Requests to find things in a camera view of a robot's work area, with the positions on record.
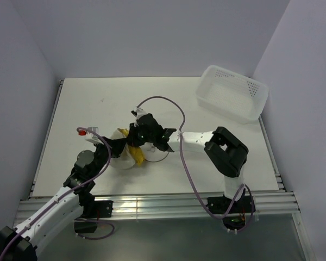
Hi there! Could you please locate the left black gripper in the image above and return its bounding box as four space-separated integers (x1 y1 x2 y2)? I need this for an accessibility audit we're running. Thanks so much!
90 136 127 179

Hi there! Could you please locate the yellow bra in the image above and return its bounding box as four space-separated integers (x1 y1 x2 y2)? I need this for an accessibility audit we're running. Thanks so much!
118 128 146 167

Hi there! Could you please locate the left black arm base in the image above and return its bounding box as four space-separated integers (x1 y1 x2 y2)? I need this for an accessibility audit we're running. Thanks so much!
74 200 113 234

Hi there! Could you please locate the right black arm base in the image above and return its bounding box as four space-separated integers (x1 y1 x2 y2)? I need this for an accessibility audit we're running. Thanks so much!
206 195 256 214

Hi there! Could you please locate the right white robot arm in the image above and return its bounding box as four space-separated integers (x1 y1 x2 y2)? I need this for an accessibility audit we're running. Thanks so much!
127 111 249 212

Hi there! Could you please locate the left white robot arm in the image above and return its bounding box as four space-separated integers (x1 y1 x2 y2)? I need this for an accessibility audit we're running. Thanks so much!
0 137 127 260

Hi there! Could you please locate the white plastic basket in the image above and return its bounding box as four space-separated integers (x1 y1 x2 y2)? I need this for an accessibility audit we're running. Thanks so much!
196 65 269 124

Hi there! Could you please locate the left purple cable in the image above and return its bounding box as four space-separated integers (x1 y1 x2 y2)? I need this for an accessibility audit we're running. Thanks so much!
0 127 111 261

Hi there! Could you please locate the purple cable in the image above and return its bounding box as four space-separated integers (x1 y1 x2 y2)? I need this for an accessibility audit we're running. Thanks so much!
0 127 111 261
137 95 255 220

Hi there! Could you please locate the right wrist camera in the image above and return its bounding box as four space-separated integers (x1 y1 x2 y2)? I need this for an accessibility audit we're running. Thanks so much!
131 107 147 127

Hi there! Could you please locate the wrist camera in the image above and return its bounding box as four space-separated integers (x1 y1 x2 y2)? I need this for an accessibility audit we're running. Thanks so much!
131 107 147 127
77 127 102 145

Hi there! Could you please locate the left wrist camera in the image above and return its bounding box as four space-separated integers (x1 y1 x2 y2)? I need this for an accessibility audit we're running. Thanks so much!
77 127 102 145

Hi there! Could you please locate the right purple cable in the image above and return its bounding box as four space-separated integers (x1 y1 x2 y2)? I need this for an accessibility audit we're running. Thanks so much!
137 95 255 220

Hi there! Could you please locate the aluminium rail frame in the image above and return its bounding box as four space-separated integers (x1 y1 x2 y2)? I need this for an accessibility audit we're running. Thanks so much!
15 77 299 223

